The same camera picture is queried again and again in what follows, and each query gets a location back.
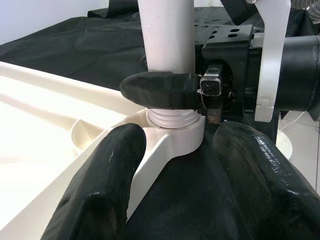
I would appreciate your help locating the white tapered plastic table leg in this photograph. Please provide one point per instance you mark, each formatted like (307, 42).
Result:
(167, 37)

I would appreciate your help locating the black cloth table cover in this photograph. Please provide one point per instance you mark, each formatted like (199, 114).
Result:
(75, 45)

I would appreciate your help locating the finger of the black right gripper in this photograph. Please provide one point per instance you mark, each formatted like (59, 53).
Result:
(155, 90)
(143, 62)

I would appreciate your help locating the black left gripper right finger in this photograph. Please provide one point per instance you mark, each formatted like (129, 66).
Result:
(265, 190)

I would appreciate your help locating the white plastic children table top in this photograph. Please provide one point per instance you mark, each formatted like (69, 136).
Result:
(37, 125)

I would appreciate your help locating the white round stand base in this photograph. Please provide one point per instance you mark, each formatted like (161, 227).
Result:
(285, 145)

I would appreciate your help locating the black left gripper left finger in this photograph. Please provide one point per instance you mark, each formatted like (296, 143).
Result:
(100, 190)

